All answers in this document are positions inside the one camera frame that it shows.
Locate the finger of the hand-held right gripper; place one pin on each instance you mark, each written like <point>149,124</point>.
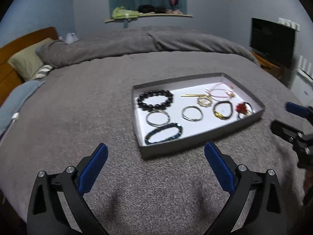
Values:
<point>285,129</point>
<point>297,109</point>

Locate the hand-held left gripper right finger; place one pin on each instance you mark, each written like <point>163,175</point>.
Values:
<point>218,166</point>

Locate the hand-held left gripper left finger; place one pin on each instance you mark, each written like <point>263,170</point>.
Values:
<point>94,169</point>

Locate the grey cardboard tray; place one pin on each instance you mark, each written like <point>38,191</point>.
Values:
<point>185,143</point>

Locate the thin silver double bangle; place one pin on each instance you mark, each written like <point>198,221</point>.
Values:
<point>183,113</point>

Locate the large silver bangle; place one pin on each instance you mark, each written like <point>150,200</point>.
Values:
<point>147,118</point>

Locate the wooden stand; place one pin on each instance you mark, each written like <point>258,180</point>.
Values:
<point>269,64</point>

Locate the grey knit blanket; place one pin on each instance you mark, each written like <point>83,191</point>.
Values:
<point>85,102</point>

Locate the black monitor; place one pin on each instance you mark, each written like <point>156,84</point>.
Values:
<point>271,41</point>

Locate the gold hair stick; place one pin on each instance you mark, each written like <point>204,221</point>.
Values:
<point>190,95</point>

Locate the light blue cloth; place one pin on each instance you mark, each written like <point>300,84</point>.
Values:
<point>17,98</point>

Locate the striped pillow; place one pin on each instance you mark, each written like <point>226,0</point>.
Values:
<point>42,71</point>

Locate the wooden headboard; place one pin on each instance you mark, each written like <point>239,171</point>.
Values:
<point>7,78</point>

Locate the grey folded duvet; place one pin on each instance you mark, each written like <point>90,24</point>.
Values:
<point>110,44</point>

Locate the olive pillow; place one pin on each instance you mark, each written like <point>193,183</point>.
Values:
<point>27,61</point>

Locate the white plastic bag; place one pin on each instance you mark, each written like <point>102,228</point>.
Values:
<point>69,38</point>

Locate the pink cloth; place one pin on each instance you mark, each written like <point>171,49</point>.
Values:
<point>174,11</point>

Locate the green cloth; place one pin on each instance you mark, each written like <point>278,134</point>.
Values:
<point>122,12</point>

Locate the wooden window sill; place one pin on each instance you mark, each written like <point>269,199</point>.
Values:
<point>159,16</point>

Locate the black cloth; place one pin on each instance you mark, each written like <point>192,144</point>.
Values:
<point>149,9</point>

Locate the white wall sockets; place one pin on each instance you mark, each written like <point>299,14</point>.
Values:
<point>289,24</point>

